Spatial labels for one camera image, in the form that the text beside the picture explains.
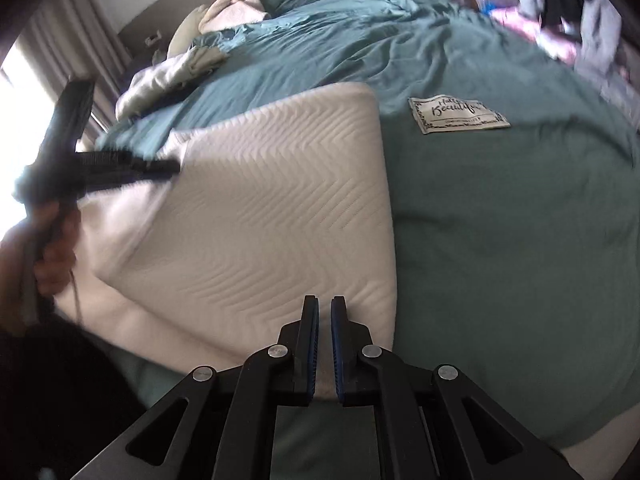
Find white chevron pants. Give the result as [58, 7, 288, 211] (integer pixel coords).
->
[52, 81, 398, 403]

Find beige curtain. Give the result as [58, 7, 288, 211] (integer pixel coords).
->
[20, 0, 132, 146]

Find white goose plush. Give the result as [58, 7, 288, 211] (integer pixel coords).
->
[167, 5, 210, 56]

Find bed with teal duvet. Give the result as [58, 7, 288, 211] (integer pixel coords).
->
[100, 0, 640, 466]

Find bright window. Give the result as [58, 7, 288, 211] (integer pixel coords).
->
[0, 45, 116, 241]

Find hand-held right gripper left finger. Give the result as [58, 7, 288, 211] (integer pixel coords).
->
[70, 295, 321, 480]

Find beige garment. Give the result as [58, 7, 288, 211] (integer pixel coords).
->
[116, 45, 226, 121]

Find pink fleece blanket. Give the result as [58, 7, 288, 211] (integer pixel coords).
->
[200, 0, 268, 36]

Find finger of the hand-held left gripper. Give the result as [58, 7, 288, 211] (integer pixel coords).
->
[75, 169, 173, 194]
[76, 152, 180, 173]

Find person's left hand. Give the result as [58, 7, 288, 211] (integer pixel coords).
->
[0, 205, 83, 333]

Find white duvet label patch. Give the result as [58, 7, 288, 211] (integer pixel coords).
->
[408, 94, 512, 136]

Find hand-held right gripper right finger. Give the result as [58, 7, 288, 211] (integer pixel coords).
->
[330, 296, 586, 480]

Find pink plastic bag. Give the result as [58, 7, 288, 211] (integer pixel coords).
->
[492, 7, 586, 63]

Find grey hoodie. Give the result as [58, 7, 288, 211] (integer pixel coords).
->
[517, 0, 626, 81]

